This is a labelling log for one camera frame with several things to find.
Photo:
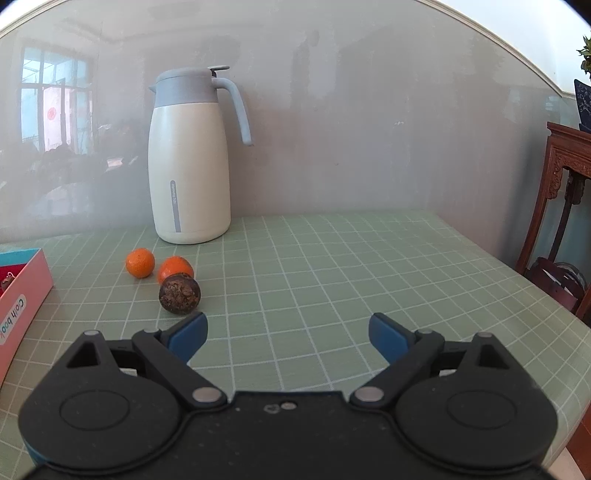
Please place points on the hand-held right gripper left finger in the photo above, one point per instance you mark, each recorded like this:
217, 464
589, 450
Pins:
189, 335

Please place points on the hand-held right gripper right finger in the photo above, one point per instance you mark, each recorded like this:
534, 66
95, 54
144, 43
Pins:
388, 338

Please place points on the dark brown round fruit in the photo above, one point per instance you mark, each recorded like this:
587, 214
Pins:
180, 294

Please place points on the tangerine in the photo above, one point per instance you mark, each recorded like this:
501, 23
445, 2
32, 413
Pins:
174, 267
140, 263

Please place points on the red cardboard box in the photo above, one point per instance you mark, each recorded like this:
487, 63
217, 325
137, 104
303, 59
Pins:
23, 295

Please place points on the green checked tablecloth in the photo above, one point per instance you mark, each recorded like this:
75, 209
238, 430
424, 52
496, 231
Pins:
323, 277

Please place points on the white thermos jug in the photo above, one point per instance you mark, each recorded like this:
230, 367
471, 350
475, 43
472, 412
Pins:
189, 175

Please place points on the dark bag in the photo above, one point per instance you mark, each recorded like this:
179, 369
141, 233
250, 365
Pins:
556, 279

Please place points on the carved wooden chair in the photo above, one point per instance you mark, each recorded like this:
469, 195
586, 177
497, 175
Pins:
565, 166

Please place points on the blue white plant pot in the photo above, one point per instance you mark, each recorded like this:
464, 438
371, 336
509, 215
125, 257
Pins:
584, 104

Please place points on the green plant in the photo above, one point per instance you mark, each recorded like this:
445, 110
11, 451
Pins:
586, 57

